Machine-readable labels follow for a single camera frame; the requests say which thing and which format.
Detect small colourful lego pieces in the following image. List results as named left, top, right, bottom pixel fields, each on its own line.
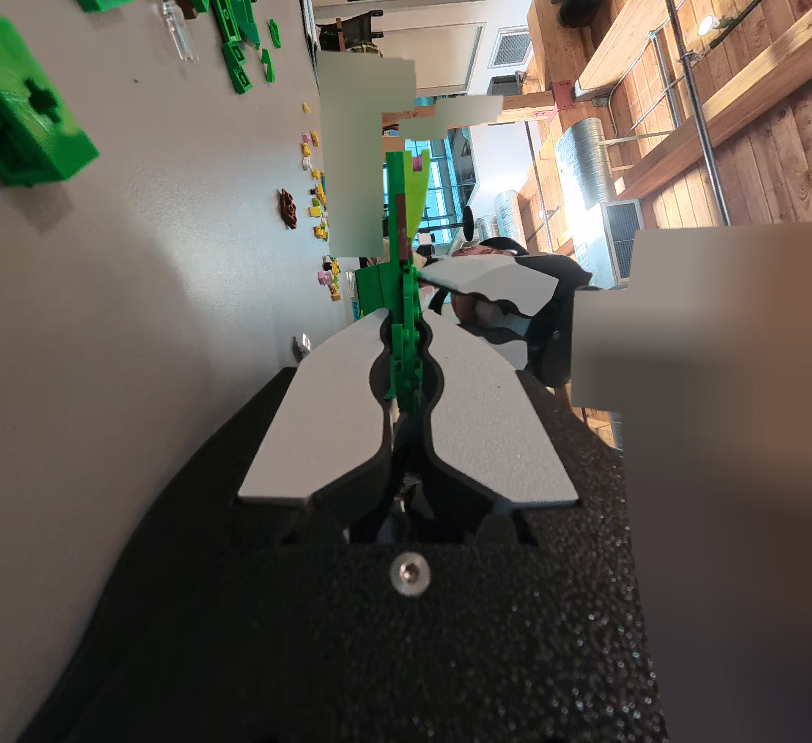
left=299, top=103, right=343, bottom=303

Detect green holed lego brick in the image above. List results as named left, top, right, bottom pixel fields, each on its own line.
left=0, top=14, right=100, bottom=188

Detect white vent grille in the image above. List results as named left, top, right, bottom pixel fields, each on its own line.
left=488, top=30, right=532, bottom=71

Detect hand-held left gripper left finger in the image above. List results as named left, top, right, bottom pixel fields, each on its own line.
left=236, top=310, right=397, bottom=528

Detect clear lego piece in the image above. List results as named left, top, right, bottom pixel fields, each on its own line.
left=151, top=0, right=199, bottom=63

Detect person's right hand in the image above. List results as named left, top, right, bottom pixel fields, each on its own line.
left=452, top=292, right=493, bottom=331

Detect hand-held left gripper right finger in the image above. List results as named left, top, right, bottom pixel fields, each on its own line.
left=413, top=310, right=579, bottom=528

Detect green lego plate assembly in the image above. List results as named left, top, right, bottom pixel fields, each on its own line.
left=385, top=150, right=432, bottom=421

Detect small green lego piece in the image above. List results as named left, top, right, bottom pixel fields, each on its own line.
left=356, top=262, right=409, bottom=315

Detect grey metal ceiling pipe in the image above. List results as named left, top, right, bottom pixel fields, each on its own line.
left=647, top=0, right=734, bottom=228

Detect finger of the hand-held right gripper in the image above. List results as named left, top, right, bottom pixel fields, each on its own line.
left=455, top=311, right=535, bottom=371
left=419, top=255, right=560, bottom=314

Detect ribbed silver ventilation duct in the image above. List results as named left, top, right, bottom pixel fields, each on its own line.
left=491, top=188, right=529, bottom=244

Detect large silver ventilation duct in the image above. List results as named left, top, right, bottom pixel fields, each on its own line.
left=554, top=117, right=624, bottom=244

